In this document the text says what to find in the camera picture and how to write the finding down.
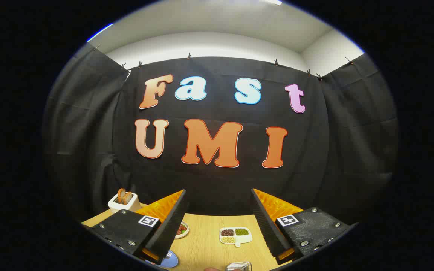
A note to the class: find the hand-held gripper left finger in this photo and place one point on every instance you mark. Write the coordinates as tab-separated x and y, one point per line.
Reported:
168	229

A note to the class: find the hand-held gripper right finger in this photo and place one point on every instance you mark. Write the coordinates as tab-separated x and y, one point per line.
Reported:
268	226

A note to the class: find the brown meat piece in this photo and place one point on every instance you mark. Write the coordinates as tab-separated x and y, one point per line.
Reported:
182	229

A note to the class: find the white round food plate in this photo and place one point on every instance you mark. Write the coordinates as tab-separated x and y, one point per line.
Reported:
187	229

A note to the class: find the white divided tray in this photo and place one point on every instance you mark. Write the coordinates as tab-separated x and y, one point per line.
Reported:
245	239

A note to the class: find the pile of green beans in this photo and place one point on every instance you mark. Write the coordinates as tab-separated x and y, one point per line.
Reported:
241	232

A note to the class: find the blue round plate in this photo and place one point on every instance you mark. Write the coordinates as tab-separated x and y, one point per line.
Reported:
171	260

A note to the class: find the pile of dark red beans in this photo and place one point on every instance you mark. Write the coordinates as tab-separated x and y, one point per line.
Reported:
227	232

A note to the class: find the pile of yellow soybeans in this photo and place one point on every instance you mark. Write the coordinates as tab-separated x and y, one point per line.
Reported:
228	239

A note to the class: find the brown bread slice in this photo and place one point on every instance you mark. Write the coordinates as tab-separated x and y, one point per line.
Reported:
128	197
120	195

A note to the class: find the white toaster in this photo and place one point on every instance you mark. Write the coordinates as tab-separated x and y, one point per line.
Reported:
121	206

